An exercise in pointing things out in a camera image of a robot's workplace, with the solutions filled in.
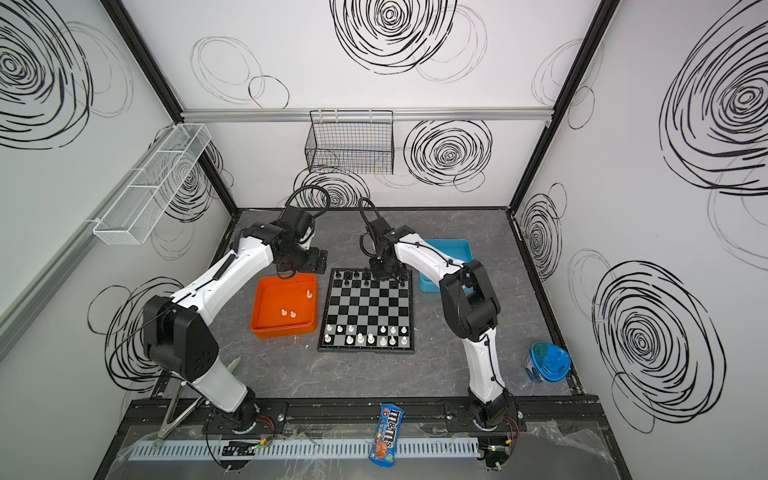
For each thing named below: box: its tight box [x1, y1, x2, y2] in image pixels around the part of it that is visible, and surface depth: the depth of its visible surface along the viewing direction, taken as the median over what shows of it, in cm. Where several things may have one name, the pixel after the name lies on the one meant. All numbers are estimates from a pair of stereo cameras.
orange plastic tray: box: [250, 273, 318, 339], surface depth 93 cm
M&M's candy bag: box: [368, 403, 405, 468], surface depth 72 cm
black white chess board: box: [317, 268, 415, 353], surface depth 91 cm
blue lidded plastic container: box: [530, 342, 571, 383], surface depth 75 cm
